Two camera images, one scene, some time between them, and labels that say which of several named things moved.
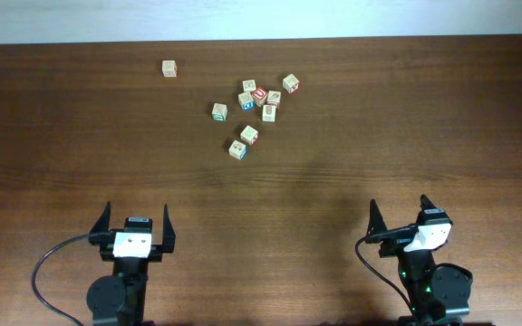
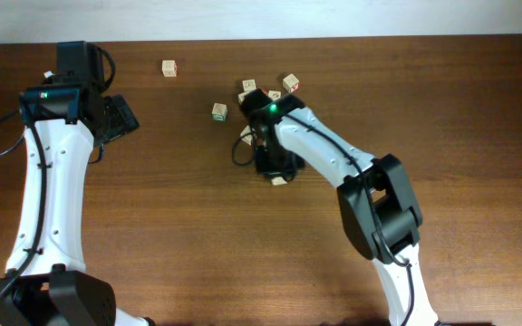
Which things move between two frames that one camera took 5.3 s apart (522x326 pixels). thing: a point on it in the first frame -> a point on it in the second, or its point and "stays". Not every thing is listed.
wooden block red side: [290, 83] stays
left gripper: [154, 251] -> [123, 119]
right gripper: [375, 221] -> [296, 163]
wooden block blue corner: [237, 149] -> [278, 180]
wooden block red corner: [249, 135] stays
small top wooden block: [249, 85] stays
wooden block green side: [219, 112] stays
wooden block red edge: [274, 98] stays
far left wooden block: [169, 68] stays
